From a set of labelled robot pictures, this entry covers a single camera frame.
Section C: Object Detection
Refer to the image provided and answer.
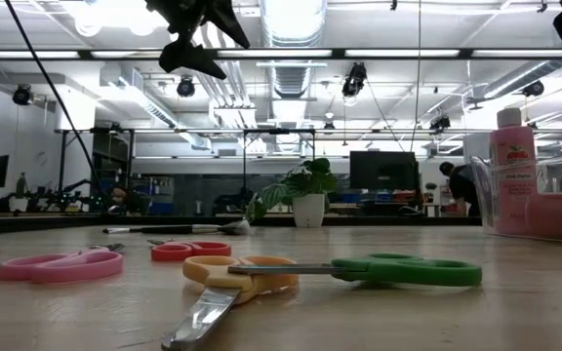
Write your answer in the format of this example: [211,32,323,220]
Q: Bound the black background table frame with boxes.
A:
[56,127,317,215]

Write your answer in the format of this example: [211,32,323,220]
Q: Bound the black beam with lights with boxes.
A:
[0,47,562,61]

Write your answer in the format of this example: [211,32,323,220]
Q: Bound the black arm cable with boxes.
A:
[2,0,104,191]

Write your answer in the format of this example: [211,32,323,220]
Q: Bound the potted green plant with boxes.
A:
[244,156,341,229]

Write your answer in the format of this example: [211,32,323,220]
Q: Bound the black metal table frame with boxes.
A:
[0,214,485,237]

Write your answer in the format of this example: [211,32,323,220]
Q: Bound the pink paint bottle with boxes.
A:
[488,106,539,237]

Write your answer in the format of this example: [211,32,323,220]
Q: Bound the clear plastic bin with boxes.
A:
[470,148,562,245]

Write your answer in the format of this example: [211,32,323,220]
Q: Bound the silver ventilation duct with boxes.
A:
[261,0,329,98]

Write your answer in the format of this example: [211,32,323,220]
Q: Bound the large black monitor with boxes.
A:
[348,150,420,192]

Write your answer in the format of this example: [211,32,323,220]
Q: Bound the orange-handled scissors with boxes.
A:
[161,253,301,351]

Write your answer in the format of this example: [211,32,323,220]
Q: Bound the person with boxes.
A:
[438,160,481,218]
[109,186,141,215]

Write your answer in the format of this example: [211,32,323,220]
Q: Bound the red-handled scissors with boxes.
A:
[146,237,233,263]

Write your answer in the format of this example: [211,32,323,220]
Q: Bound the black fan brush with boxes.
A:
[137,218,252,236]

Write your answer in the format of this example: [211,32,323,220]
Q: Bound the green-handled scissors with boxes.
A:
[226,252,484,288]

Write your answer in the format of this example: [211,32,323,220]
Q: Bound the black hanging camera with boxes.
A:
[522,79,545,98]
[341,61,369,98]
[11,83,33,107]
[429,114,453,136]
[176,75,197,98]

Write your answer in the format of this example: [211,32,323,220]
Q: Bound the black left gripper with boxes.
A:
[144,0,252,81]

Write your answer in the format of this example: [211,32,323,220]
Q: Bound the pink-handled scissors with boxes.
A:
[0,242,126,286]

